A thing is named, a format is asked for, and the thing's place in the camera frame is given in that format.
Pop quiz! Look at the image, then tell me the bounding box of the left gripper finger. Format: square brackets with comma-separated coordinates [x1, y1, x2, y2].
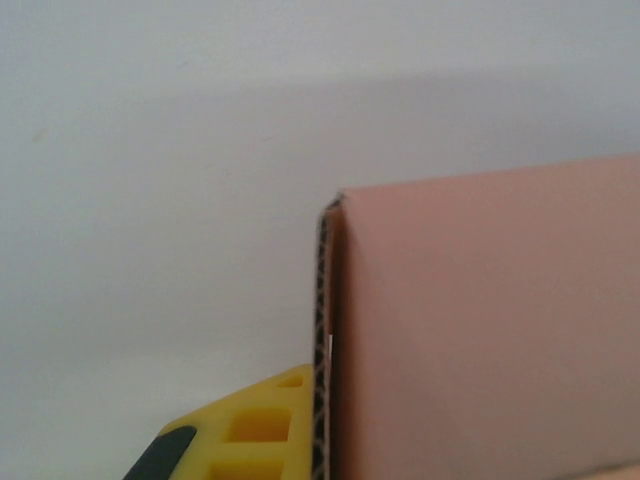
[121, 363, 317, 480]

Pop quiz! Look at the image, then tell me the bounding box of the pink cardboard box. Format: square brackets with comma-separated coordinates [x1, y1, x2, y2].
[310, 153, 640, 480]

